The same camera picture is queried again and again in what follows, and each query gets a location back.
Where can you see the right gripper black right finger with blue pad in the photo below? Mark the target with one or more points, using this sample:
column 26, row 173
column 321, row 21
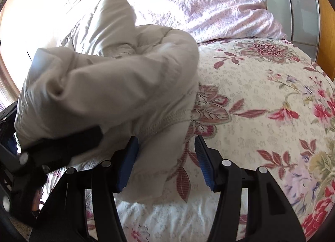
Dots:
column 270, row 216

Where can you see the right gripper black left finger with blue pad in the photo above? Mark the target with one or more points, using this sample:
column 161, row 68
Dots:
column 63, row 217

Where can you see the beige puffer down jacket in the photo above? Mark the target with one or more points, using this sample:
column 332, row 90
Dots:
column 130, row 80

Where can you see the floral bed sheet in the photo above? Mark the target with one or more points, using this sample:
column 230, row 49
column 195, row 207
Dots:
column 260, row 102

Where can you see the pink crinkled duvet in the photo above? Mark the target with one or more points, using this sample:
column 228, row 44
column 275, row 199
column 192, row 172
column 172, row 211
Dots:
column 207, row 20

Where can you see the wooden window frame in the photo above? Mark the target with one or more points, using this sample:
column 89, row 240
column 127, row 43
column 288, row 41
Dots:
column 9, row 90

